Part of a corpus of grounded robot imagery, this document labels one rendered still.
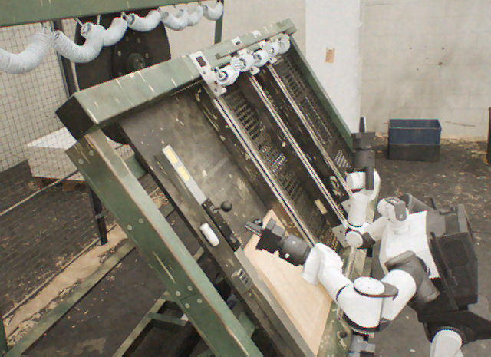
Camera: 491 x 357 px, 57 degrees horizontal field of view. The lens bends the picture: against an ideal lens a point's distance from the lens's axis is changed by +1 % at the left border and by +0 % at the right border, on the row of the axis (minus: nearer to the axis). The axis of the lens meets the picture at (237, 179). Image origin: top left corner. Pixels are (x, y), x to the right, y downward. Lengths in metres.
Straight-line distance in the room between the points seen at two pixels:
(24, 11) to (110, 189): 0.74
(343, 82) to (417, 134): 1.18
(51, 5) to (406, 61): 5.53
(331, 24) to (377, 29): 1.47
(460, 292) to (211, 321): 0.84
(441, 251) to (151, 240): 0.91
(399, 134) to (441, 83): 1.23
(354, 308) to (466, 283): 0.53
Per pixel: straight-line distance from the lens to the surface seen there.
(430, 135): 5.98
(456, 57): 6.82
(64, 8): 1.93
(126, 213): 1.33
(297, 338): 1.70
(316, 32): 5.44
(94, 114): 1.27
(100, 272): 2.63
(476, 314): 1.81
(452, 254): 1.63
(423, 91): 6.89
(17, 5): 1.77
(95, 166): 1.32
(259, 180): 1.86
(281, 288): 1.75
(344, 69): 5.44
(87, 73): 2.09
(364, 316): 1.27
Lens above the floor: 2.18
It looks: 23 degrees down
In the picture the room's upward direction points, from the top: 4 degrees counter-clockwise
